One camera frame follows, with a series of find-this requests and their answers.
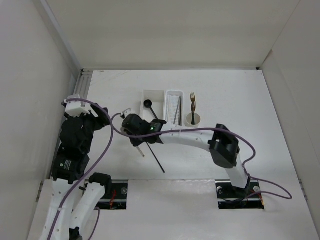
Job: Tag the brown wooden fork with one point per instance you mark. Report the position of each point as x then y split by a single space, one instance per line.
193 108

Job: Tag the white perforated basket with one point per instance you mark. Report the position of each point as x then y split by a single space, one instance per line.
171 98

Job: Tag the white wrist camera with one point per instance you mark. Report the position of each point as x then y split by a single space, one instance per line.
125 113
75 108

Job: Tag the cream paper cup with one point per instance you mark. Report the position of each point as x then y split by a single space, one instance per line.
188 120

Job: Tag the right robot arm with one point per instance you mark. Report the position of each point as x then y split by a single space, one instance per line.
220 143

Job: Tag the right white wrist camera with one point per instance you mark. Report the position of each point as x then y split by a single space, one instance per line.
125 113

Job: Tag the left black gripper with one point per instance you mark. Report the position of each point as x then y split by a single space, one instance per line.
101 121

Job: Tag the gold fork black handle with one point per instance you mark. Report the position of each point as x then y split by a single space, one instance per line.
192 98

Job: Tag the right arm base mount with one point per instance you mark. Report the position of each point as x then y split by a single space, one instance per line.
233 198

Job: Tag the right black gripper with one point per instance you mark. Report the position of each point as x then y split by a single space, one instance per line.
136 142

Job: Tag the cream wooden spoon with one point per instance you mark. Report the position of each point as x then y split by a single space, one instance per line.
140 151

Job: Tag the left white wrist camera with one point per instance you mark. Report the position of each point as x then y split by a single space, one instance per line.
75 108

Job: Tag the aluminium rail frame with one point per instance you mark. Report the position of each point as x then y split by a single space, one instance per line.
82 86

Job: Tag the dark thin chopstick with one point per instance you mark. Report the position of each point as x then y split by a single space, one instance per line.
158 162

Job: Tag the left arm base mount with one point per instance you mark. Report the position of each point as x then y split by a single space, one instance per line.
116 198

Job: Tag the black spoon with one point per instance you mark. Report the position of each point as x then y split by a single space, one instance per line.
148 104

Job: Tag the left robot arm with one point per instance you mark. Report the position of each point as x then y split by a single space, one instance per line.
64 220

